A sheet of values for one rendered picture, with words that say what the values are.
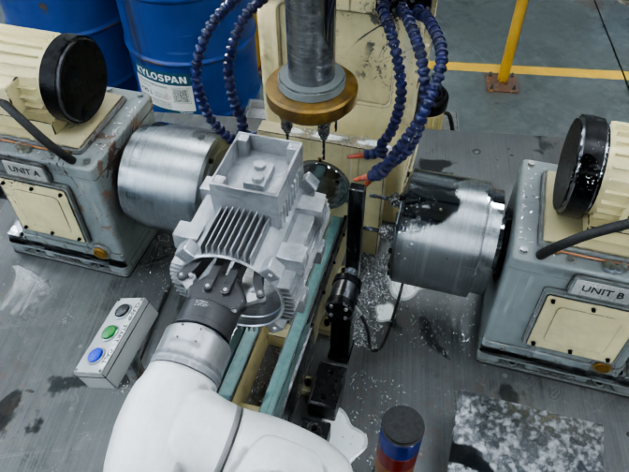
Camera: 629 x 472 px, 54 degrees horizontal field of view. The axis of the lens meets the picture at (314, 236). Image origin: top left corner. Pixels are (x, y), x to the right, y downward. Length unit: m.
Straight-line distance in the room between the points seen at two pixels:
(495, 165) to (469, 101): 1.66
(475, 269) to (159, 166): 0.69
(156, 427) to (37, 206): 0.92
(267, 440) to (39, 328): 0.96
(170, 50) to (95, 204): 1.35
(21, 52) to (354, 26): 0.68
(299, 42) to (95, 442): 0.89
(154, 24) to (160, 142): 1.32
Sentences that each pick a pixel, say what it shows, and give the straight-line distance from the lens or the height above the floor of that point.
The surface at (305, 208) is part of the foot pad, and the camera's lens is 0.92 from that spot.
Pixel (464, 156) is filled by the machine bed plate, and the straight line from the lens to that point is 1.93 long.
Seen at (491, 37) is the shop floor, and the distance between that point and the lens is 4.15.
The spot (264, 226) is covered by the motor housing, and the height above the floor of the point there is 1.39.
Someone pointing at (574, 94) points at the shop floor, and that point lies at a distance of 3.79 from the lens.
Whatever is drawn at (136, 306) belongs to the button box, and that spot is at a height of 1.08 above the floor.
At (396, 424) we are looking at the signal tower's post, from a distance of 0.90.
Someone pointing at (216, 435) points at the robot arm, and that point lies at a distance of 0.74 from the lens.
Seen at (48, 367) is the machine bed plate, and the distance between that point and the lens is 1.54.
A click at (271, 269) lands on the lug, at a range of 0.82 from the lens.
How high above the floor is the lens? 2.03
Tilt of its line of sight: 48 degrees down
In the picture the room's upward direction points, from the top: 1 degrees counter-clockwise
